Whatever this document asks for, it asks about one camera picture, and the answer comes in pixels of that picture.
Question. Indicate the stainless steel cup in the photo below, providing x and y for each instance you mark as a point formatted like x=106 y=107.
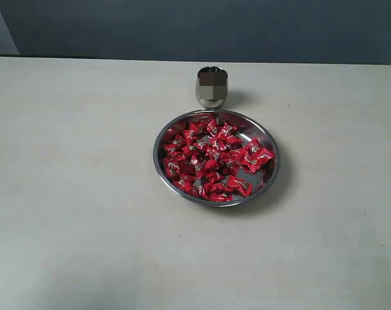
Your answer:
x=211 y=87

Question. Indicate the round stainless steel plate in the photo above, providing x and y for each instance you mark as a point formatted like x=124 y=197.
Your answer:
x=261 y=182

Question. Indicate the red candy right upper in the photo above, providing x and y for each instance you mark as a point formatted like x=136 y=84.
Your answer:
x=253 y=147

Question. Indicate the red candy right lower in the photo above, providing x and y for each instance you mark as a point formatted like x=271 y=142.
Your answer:
x=258 y=159

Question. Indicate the red candy bottom centre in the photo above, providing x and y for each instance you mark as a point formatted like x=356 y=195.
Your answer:
x=220 y=196

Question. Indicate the red candy upper left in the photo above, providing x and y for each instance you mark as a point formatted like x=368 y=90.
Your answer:
x=190 y=136

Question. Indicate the red candy bottom right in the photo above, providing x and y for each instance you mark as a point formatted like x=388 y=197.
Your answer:
x=239 y=185

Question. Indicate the red candy left side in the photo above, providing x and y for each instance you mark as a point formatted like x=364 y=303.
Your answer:
x=171 y=169

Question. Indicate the red candy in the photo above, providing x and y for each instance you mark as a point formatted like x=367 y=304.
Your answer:
x=253 y=147
x=213 y=128
x=239 y=185
x=220 y=196
x=258 y=159
x=190 y=136
x=171 y=169

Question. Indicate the red candy top centre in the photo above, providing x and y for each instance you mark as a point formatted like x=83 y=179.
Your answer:
x=213 y=128

